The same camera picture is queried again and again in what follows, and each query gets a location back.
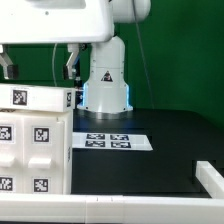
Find white cabinet top block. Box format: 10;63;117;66
0;84;75;112

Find white cabinet body box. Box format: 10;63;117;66
0;109;73;194

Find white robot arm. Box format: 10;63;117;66
0;0;151;119

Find white flat marker plate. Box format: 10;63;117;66
72;132;153;151

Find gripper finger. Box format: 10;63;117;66
0;44;19;80

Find white front rail bar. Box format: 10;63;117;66
0;161;224;224

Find white cabinet door panel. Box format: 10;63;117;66
23;122;64;194

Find white small door panel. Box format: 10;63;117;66
0;124;23;193

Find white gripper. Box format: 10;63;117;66
0;0;114;80

